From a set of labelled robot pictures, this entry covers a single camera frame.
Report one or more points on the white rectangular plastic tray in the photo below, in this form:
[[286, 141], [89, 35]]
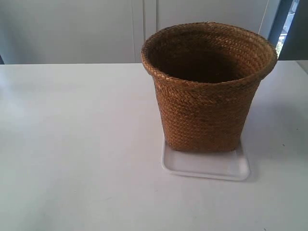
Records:
[[233, 165]]

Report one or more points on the brown woven wicker basket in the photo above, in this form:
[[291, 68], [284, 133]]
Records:
[[205, 77]]

